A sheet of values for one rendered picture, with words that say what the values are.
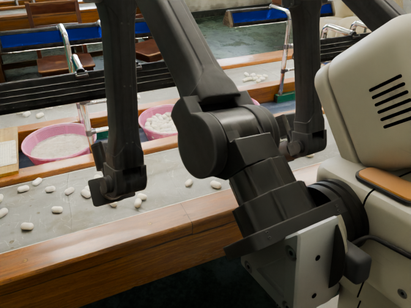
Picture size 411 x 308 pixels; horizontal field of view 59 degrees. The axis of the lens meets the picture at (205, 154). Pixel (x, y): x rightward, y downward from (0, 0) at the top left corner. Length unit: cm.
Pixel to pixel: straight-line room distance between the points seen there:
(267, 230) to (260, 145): 10
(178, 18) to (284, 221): 29
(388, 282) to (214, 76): 30
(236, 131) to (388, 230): 19
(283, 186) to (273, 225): 4
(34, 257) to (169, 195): 41
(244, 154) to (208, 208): 68
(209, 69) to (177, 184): 76
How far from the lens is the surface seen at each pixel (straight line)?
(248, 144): 39
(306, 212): 38
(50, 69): 319
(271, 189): 38
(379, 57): 41
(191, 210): 104
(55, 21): 373
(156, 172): 124
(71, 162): 132
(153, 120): 156
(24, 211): 120
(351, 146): 46
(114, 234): 100
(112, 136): 71
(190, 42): 48
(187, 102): 42
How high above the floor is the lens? 146
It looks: 33 degrees down
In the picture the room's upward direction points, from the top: straight up
